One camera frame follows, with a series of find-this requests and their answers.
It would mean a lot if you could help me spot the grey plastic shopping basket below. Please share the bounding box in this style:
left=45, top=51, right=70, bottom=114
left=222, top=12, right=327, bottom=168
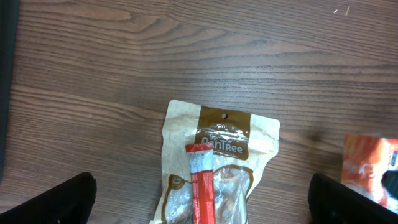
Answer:
left=1, top=0, right=20, bottom=179

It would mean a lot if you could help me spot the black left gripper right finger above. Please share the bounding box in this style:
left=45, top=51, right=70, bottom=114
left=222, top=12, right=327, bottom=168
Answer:
left=308, top=173, right=397, bottom=224

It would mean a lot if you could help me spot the brown white snack pouch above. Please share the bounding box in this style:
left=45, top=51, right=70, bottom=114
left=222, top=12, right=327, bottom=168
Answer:
left=151, top=100, right=280, bottom=223

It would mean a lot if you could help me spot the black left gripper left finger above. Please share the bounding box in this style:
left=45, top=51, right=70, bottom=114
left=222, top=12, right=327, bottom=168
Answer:
left=1, top=172, right=97, bottom=224

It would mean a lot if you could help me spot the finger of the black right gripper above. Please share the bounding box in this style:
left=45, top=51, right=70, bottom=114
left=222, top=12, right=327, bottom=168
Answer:
left=382, top=170, right=398, bottom=199

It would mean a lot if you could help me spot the red stick packet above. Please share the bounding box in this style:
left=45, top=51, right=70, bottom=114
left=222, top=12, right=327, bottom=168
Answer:
left=185, top=143, right=216, bottom=224

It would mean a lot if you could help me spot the teal orange snack pack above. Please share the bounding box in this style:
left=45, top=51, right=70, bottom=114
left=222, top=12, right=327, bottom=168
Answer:
left=341, top=134, right=397, bottom=213

